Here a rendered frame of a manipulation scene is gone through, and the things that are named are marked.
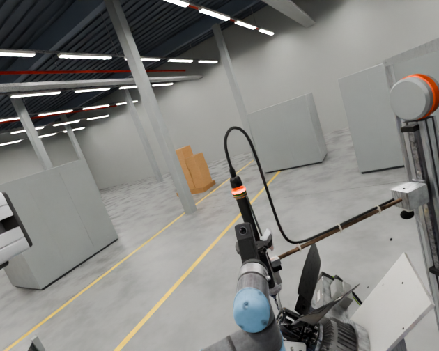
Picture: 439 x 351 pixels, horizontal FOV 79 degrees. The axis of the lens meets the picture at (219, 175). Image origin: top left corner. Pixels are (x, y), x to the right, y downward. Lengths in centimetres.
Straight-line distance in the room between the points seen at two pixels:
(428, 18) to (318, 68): 379
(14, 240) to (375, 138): 616
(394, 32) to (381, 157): 725
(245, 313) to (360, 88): 572
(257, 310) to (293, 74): 1271
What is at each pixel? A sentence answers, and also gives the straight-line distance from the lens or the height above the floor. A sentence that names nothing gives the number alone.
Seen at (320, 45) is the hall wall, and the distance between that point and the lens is 1294.
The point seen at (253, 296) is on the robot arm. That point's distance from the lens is 61.
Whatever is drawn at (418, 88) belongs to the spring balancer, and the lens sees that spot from 115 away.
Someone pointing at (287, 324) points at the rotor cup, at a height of 125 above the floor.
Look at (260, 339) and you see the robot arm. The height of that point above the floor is 156.
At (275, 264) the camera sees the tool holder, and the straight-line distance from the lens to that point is 94.
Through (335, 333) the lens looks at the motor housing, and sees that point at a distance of 119.
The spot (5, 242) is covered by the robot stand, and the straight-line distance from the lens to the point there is 23.
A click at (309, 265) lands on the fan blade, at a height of 133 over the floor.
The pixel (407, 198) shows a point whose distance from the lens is 118.
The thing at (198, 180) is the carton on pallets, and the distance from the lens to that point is 901.
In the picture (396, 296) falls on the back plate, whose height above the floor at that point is 128.
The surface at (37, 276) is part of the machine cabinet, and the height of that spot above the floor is 32.
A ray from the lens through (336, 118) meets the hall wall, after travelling 1295.
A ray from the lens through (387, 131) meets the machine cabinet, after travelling 621.
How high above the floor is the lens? 203
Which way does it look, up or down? 11 degrees down
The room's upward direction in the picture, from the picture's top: 19 degrees counter-clockwise
